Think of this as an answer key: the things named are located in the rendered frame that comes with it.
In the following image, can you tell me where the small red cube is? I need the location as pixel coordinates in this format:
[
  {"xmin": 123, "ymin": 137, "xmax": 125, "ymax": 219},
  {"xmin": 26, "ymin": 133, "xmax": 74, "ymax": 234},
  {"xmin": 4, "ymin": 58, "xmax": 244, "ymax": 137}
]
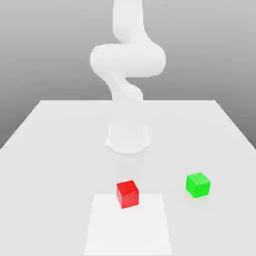
[{"xmin": 116, "ymin": 179, "xmax": 140, "ymax": 210}]

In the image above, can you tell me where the small green cube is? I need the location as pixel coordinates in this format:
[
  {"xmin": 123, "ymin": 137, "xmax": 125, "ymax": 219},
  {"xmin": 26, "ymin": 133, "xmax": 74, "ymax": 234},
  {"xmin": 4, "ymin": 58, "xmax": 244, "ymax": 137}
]
[{"xmin": 185, "ymin": 172, "xmax": 211, "ymax": 199}]

